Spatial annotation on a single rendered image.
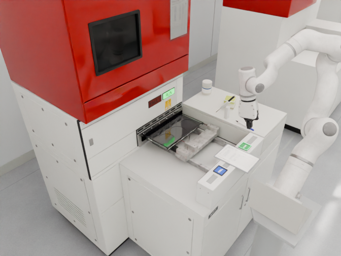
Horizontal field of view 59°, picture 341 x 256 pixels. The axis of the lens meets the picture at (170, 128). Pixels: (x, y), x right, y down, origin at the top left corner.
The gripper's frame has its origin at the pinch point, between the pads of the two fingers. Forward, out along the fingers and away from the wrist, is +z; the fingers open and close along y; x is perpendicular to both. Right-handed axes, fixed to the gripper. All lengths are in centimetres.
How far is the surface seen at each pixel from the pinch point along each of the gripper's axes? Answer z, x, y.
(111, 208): 48, -56, -69
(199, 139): 16.9, -2.5, -33.9
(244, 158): 15.8, -9.6, 1.4
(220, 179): 15.9, -31.0, 0.0
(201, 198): 24.6, -40.0, -6.9
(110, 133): -6, -49, -58
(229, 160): 14.7, -16.2, -3.7
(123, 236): 84, -50, -77
